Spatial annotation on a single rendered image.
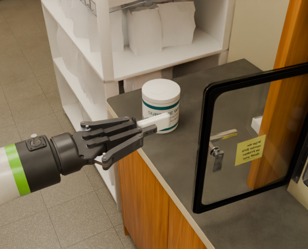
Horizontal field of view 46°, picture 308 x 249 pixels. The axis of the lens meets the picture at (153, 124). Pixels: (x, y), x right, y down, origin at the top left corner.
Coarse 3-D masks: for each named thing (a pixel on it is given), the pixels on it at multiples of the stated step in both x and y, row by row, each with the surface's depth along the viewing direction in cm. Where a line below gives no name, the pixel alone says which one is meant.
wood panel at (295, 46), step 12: (300, 0) 71; (288, 12) 75; (300, 12) 73; (288, 24) 76; (300, 24) 75; (288, 36) 77; (300, 36) 77; (288, 48) 78; (300, 48) 79; (276, 60) 82; (288, 60) 80; (300, 60) 82
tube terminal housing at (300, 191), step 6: (306, 162) 96; (300, 180) 100; (288, 186) 105; (294, 186) 103; (300, 186) 101; (306, 186) 99; (294, 192) 104; (300, 192) 102; (306, 192) 99; (300, 198) 102; (306, 198) 100; (306, 204) 101
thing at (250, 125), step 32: (224, 96) 72; (256, 96) 75; (288, 96) 79; (224, 128) 78; (256, 128) 82; (288, 128) 86; (224, 160) 84; (256, 160) 89; (288, 160) 94; (224, 192) 93
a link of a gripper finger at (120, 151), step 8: (136, 136) 68; (120, 144) 66; (128, 144) 66; (136, 144) 68; (112, 152) 65; (120, 152) 66; (128, 152) 67; (104, 160) 63; (112, 160) 65; (104, 168) 64
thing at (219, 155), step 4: (216, 152) 81; (220, 152) 80; (216, 156) 80; (220, 156) 80; (216, 160) 81; (220, 160) 81; (216, 164) 82; (220, 164) 82; (216, 168) 83; (220, 168) 83
